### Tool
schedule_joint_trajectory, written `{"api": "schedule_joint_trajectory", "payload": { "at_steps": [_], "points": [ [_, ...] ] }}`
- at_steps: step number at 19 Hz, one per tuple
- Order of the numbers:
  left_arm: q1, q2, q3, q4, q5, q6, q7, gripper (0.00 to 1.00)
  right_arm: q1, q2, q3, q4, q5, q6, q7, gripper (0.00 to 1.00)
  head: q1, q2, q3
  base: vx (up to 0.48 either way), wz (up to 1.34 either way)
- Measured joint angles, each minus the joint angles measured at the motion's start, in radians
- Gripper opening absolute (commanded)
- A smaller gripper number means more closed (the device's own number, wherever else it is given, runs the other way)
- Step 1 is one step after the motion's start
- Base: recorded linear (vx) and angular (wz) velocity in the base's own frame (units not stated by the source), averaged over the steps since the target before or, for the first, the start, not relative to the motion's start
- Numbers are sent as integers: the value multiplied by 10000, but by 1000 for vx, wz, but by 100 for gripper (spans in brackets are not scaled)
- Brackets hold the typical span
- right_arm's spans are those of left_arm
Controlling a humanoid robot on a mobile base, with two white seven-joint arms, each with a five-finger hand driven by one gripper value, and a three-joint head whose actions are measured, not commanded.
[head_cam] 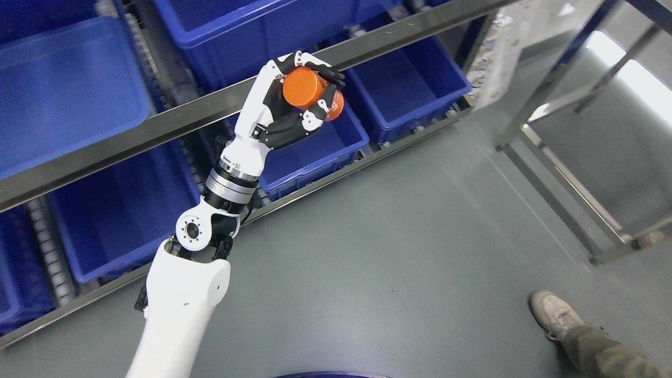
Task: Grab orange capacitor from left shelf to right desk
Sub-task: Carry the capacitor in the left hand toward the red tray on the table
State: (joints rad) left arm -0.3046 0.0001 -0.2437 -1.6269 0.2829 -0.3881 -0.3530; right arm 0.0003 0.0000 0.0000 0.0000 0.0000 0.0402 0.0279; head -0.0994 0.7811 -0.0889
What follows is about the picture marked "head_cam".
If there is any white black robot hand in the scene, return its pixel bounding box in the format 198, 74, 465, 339
211, 51, 345, 181

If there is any orange cylindrical capacitor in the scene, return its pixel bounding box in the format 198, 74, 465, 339
282, 67, 331, 122

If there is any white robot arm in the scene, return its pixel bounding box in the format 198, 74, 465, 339
127, 161, 262, 377

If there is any blue bin lower middle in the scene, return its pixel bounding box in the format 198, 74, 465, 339
259, 104, 370, 200

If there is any large blue bin upper right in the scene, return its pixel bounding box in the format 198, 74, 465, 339
154, 1, 401, 92

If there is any blue bin lower right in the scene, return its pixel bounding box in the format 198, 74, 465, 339
345, 36, 472, 144

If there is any blue bin lower left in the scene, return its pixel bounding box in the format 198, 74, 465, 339
47, 141, 200, 284

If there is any blue shallow tray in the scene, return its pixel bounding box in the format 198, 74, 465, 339
1, 16, 151, 179

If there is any stainless steel table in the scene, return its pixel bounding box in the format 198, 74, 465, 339
495, 1, 670, 265

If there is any person's shoe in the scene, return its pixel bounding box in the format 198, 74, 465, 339
529, 290, 586, 341

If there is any person's trouser leg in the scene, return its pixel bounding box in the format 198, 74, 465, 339
561, 325, 671, 377

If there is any metal shelf rail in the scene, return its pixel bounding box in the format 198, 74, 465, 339
1, 1, 510, 211

